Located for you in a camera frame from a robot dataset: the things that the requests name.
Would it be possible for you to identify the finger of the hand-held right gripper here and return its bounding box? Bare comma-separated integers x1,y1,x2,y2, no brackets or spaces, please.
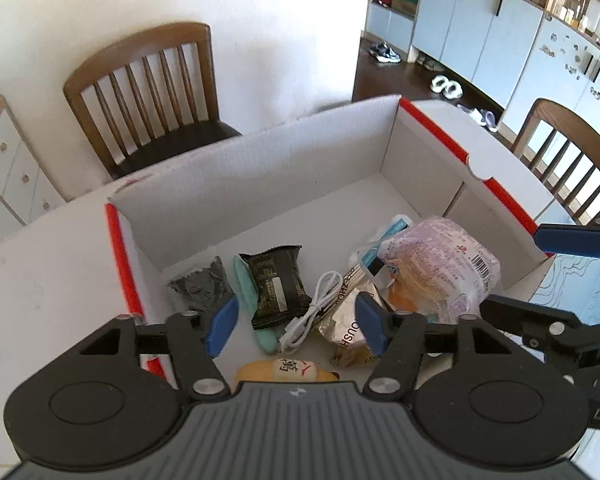
535,205,600,258
480,295,600,391

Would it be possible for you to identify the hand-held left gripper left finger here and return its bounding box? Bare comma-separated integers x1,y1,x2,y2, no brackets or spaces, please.
75,294,240,402

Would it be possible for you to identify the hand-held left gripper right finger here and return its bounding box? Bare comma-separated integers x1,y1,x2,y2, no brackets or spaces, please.
355,291,518,403

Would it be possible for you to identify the gold foil snack packet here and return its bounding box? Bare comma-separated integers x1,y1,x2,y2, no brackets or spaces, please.
319,270,383,367

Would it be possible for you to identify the dark grey mesh packet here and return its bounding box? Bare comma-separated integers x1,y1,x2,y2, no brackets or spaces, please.
167,256,237,312

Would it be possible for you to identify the mint green packet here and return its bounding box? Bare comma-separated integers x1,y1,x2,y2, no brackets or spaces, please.
233,255,282,354

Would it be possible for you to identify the yellow plush toy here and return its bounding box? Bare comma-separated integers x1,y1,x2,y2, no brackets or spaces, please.
236,357,341,385

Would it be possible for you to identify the black snack packet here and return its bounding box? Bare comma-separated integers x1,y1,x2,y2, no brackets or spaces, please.
239,245,314,331

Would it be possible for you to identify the white usb cable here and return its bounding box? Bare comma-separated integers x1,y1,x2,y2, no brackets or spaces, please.
279,270,344,356

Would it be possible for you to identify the clear bread bag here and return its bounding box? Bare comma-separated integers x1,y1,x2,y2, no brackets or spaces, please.
380,216,502,326

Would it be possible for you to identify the white blue snack packet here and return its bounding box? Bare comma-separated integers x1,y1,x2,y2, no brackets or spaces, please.
349,214,415,281

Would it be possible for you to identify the red cardboard box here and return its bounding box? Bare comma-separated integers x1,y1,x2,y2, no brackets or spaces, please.
104,94,556,391

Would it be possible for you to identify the white marble desktop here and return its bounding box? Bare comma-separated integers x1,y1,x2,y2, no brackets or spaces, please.
0,100,600,476

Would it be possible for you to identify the wooden slatted chair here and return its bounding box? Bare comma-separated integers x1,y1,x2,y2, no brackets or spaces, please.
510,98,600,226

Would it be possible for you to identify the white sideboard with drawers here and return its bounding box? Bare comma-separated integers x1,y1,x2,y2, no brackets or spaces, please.
0,94,66,251

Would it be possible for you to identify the wooden chair with dark seat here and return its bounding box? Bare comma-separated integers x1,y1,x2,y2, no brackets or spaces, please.
62,22,243,181

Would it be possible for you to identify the light blue wall cabinet unit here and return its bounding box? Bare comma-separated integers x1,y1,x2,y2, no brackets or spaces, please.
367,0,600,126

